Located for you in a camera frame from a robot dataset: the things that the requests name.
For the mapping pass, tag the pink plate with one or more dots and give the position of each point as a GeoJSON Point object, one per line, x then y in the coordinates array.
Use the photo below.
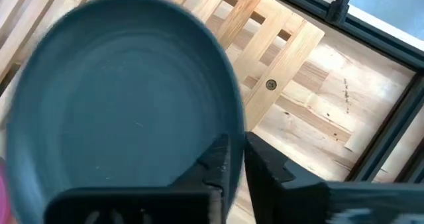
{"type": "Point", "coordinates": [2, 197]}

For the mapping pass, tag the dark teal plate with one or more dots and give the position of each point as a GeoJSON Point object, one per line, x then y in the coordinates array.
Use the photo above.
{"type": "Point", "coordinates": [116, 101]}

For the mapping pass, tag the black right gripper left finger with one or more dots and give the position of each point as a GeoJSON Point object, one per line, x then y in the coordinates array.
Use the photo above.
{"type": "Point", "coordinates": [185, 201]}

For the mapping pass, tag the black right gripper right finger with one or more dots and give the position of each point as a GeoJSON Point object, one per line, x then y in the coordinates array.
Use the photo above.
{"type": "Point", "coordinates": [285, 197]}

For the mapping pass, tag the black clamp on table edge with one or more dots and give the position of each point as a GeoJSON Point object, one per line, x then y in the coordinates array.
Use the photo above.
{"type": "Point", "coordinates": [339, 2]}

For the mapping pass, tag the slatted wooden shelf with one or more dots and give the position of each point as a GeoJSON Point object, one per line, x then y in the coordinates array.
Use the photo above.
{"type": "Point", "coordinates": [281, 68]}

